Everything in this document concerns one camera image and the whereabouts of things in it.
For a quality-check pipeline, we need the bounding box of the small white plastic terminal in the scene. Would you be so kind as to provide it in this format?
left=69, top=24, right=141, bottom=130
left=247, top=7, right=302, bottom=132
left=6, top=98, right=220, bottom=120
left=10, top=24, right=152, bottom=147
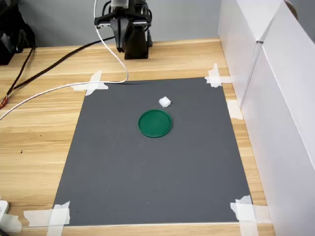
left=158, top=96, right=172, bottom=109

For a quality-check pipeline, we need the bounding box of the round green lid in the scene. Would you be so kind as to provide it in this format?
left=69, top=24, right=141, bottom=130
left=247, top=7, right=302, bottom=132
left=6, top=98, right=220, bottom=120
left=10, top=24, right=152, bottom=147
left=138, top=109, right=173, bottom=139

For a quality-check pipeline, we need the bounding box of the white masking tape strip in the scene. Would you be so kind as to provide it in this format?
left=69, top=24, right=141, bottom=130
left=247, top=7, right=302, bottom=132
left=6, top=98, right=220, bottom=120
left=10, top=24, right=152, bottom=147
left=85, top=69, right=103, bottom=96
left=235, top=195, right=259, bottom=236
left=208, top=63, right=222, bottom=89
left=66, top=82, right=109, bottom=92
left=47, top=201, right=71, bottom=236
left=226, top=99, right=244, bottom=120
left=23, top=207, right=71, bottom=227
left=230, top=202, right=271, bottom=223
left=0, top=213, right=23, bottom=233
left=204, top=76, right=232, bottom=85

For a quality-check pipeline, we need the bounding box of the black equipment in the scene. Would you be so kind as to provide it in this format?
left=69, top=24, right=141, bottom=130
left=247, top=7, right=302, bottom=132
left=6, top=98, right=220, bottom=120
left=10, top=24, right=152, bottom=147
left=0, top=0, right=36, bottom=66

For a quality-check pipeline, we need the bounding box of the white partition panel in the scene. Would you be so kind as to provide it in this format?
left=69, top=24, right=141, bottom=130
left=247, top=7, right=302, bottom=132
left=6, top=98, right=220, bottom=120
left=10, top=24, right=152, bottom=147
left=240, top=1, right=315, bottom=236
left=218, top=0, right=290, bottom=107

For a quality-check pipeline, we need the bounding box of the dark grey mat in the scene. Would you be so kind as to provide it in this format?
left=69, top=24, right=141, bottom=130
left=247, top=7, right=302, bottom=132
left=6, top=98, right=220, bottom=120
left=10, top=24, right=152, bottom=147
left=53, top=77, right=253, bottom=226

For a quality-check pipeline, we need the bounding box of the brown round object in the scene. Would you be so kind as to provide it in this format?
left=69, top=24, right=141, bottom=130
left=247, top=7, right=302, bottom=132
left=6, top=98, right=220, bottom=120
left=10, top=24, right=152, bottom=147
left=284, top=0, right=299, bottom=21

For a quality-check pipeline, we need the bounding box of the white camera cable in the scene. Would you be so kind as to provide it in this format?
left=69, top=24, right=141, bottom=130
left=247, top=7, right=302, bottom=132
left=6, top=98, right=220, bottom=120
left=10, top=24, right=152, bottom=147
left=0, top=0, right=129, bottom=121

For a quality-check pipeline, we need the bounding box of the thick black braided cable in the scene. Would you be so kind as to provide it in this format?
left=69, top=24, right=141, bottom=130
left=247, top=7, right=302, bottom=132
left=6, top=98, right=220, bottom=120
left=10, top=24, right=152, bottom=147
left=7, top=36, right=116, bottom=96

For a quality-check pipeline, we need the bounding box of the thin black cable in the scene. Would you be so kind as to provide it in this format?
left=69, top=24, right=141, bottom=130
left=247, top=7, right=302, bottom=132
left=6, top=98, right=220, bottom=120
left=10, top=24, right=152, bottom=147
left=8, top=46, right=35, bottom=95

